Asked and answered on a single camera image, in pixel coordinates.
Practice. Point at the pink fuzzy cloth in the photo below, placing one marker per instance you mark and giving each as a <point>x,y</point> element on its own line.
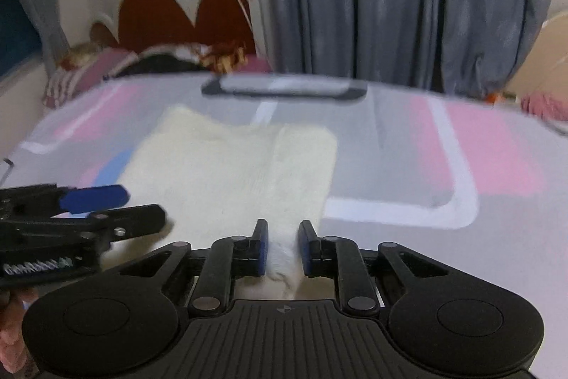
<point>543,106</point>

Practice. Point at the red yellow patterned cloth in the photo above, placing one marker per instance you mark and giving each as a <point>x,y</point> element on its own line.
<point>222,55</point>

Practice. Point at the cream knitted garment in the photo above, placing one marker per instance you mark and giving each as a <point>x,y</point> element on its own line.
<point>199,183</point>

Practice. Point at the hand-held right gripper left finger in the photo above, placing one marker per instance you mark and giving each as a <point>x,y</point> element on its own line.
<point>262,250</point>

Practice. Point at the person's left hand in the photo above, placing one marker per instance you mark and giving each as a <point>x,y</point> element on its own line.
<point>11,330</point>

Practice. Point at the red scalloped headboard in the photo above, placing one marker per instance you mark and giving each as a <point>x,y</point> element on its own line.
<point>155,15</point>

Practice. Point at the black cloth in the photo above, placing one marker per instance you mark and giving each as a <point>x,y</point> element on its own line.
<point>164,63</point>

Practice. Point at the beige furniture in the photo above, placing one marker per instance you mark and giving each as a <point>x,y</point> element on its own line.
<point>543,55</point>

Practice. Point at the grey pink printed bedsheet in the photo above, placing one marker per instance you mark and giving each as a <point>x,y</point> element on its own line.
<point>399,166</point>

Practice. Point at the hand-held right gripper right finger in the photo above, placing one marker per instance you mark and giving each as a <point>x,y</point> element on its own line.
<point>306,254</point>

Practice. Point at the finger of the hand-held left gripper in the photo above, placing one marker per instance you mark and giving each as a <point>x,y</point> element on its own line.
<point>95,197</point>
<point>133,219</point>

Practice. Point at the pink striped pillow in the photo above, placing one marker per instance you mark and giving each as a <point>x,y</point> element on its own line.
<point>84,79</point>

